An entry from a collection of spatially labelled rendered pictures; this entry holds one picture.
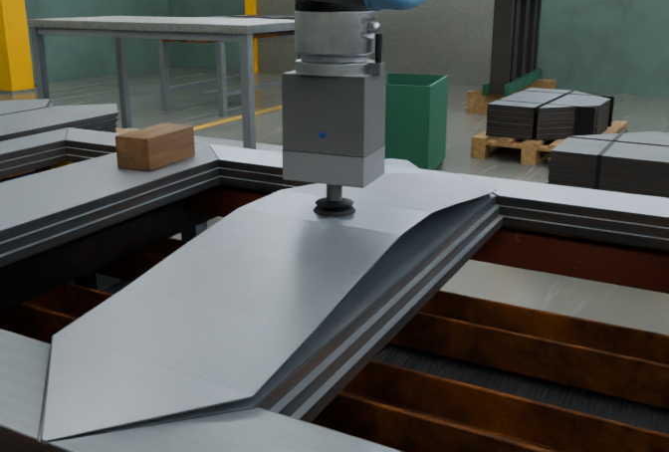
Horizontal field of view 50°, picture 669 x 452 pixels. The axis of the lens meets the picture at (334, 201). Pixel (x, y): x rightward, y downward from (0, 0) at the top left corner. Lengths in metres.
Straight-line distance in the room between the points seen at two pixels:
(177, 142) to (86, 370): 0.66
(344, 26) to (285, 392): 0.33
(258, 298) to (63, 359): 0.15
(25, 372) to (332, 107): 0.34
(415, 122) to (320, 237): 3.65
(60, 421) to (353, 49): 0.39
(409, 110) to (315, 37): 3.64
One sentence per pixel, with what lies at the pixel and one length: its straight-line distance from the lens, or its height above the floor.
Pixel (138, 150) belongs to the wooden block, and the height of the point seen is 0.88.
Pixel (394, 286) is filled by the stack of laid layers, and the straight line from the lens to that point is 0.66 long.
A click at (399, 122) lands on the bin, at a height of 0.35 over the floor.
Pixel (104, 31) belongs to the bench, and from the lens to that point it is 4.12.
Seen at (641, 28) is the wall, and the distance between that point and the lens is 8.67.
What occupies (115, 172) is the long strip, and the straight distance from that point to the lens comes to 1.10.
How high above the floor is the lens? 1.10
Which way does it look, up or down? 16 degrees down
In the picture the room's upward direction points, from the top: straight up
